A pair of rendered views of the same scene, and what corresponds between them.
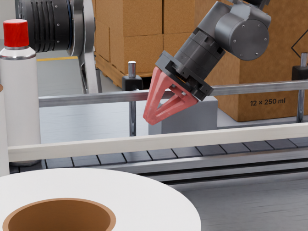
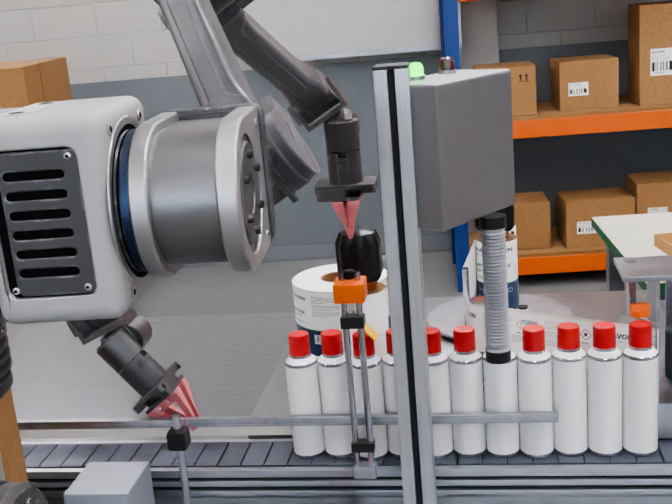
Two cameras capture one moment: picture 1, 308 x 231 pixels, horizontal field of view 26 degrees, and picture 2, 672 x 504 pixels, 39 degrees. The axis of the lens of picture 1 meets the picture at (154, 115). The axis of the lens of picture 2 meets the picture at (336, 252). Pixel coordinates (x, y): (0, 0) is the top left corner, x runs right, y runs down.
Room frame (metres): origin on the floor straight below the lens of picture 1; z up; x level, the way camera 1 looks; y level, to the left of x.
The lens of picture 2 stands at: (2.17, 0.80, 1.59)
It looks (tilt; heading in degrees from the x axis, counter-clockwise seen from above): 15 degrees down; 203
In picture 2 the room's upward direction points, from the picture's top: 5 degrees counter-clockwise
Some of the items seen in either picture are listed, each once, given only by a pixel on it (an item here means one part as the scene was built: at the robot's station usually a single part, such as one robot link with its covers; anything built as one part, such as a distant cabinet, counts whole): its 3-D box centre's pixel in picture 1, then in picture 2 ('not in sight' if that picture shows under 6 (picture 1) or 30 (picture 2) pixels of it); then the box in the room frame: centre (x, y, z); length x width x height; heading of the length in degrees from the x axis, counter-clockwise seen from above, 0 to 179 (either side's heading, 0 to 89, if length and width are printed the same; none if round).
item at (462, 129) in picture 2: not in sight; (448, 146); (0.93, 0.46, 1.38); 0.17 x 0.10 x 0.19; 159
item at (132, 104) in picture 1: (135, 114); (185, 456); (1.02, 0.03, 0.91); 0.07 x 0.03 x 0.17; 14
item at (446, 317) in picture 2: not in sight; (499, 318); (0.25, 0.36, 0.89); 0.31 x 0.31 x 0.01
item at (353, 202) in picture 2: not in sight; (341, 212); (0.71, 0.20, 1.23); 0.07 x 0.07 x 0.09; 15
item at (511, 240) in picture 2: not in sight; (496, 251); (0.25, 0.36, 1.04); 0.09 x 0.09 x 0.29
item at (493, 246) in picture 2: not in sight; (495, 288); (0.94, 0.51, 1.18); 0.04 x 0.04 x 0.21
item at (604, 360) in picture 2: not in sight; (604, 388); (0.80, 0.64, 0.98); 0.05 x 0.05 x 0.20
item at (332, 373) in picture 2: not in sight; (336, 392); (0.89, 0.24, 0.98); 0.05 x 0.05 x 0.20
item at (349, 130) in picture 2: not in sight; (342, 134); (0.71, 0.21, 1.37); 0.07 x 0.06 x 0.07; 19
